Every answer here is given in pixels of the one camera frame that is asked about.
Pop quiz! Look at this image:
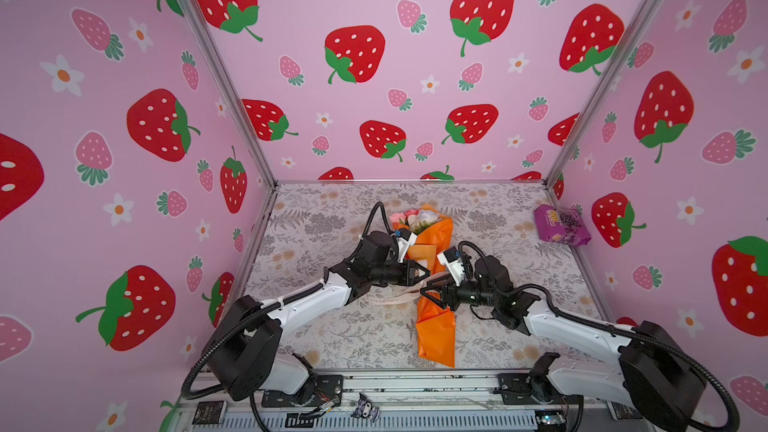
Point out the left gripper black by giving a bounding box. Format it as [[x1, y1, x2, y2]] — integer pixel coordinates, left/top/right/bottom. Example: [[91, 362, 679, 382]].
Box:
[[369, 258, 431, 288]]

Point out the clear ribbon strip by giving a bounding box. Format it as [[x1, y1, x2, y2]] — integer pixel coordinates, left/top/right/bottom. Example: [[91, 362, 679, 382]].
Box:
[[364, 272, 454, 306]]

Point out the pale pink fake rose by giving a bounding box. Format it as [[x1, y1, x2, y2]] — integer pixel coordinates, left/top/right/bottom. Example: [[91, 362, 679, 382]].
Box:
[[389, 213, 407, 227]]

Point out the orange wrapping paper sheet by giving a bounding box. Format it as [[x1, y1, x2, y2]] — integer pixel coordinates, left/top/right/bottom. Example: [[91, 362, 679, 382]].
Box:
[[391, 205, 456, 367]]

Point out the white blue fake rose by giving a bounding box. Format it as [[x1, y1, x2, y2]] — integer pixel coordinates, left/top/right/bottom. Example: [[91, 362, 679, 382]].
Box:
[[418, 209, 441, 227]]

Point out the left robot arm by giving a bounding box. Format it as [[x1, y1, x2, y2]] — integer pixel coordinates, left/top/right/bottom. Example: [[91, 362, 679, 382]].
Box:
[[181, 231, 431, 402]]

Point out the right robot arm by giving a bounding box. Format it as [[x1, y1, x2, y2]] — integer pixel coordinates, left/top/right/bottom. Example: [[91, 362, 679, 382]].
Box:
[[417, 251, 740, 431]]

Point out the purple snack bag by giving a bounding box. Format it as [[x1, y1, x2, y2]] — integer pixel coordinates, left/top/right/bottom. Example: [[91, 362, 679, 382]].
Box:
[[533, 204, 591, 247]]

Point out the small black box left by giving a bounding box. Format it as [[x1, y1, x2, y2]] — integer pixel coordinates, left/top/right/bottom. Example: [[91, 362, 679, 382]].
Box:
[[191, 401, 227, 426]]

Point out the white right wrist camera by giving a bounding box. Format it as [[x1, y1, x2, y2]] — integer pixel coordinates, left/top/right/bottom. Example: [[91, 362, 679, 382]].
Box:
[[437, 246, 474, 286]]

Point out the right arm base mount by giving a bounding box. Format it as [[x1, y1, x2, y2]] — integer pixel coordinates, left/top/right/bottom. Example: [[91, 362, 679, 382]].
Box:
[[492, 352, 583, 406]]

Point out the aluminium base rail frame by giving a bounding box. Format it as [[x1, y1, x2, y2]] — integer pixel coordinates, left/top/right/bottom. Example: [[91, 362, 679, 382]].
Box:
[[169, 369, 654, 431]]

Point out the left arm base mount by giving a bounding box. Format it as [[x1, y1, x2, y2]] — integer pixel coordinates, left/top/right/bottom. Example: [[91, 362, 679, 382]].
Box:
[[260, 353, 344, 408]]

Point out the aluminium corner post left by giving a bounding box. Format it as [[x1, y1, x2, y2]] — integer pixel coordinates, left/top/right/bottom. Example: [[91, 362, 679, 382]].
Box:
[[177, 0, 278, 191]]

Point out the aluminium corner post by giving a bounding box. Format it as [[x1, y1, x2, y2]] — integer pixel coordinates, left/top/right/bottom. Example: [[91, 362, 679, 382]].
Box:
[[177, 0, 278, 191], [543, 0, 664, 192]]

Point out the aluminium corner post right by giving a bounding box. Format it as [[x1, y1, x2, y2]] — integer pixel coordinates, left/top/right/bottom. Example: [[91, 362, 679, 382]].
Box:
[[543, 0, 664, 192]]

